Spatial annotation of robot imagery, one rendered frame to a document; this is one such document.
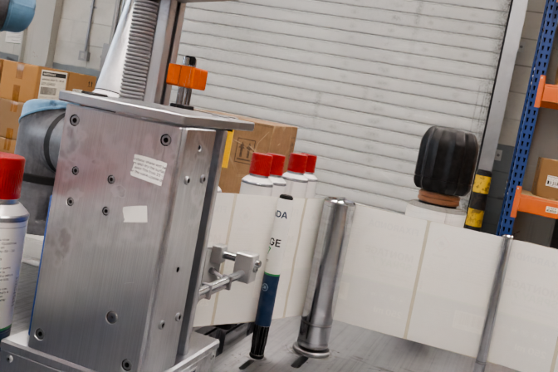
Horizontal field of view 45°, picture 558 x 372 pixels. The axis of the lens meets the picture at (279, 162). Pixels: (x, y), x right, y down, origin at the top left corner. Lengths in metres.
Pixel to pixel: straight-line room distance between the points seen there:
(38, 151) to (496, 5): 4.42
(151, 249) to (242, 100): 5.08
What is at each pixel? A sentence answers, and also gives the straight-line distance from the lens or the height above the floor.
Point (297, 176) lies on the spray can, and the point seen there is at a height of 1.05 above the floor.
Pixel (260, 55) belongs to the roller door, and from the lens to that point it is 5.55.
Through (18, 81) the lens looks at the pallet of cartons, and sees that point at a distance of 4.71.
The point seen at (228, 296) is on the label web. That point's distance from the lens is 0.75.
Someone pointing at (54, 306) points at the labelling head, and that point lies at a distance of 0.56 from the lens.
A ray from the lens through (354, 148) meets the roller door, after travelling 5.30.
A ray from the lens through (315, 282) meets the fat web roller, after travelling 0.81.
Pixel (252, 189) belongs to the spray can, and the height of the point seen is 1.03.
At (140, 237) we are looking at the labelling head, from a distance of 0.50.
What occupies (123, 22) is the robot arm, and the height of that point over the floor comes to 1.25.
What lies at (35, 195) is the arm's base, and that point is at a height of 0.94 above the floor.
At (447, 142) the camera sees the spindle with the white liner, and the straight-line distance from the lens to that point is 0.97.
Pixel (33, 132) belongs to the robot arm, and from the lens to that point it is 1.23.
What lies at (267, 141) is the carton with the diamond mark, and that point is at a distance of 1.58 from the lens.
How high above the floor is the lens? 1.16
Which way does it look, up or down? 5 degrees down
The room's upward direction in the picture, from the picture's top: 11 degrees clockwise
